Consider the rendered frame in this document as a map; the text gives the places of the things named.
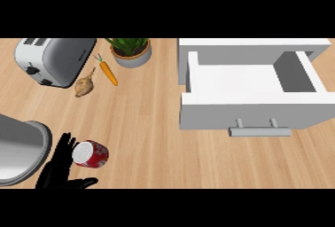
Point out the red can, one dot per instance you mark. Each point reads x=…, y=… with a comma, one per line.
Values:
x=92, y=154

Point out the orange carrot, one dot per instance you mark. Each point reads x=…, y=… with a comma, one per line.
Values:
x=108, y=72

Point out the tan root vegetable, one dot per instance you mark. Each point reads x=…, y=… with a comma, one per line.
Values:
x=84, y=85

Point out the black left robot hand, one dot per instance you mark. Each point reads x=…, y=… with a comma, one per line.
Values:
x=59, y=168

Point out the silver toaster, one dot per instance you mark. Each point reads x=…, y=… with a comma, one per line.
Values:
x=55, y=60

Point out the white open drawer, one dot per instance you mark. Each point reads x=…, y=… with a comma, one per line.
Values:
x=252, y=97

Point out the grey metal pot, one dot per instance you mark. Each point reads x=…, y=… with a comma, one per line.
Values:
x=19, y=150

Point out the potted green plant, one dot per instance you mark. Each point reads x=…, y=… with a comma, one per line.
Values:
x=130, y=52

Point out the white cabinet body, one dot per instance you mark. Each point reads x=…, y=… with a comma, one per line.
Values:
x=244, y=50

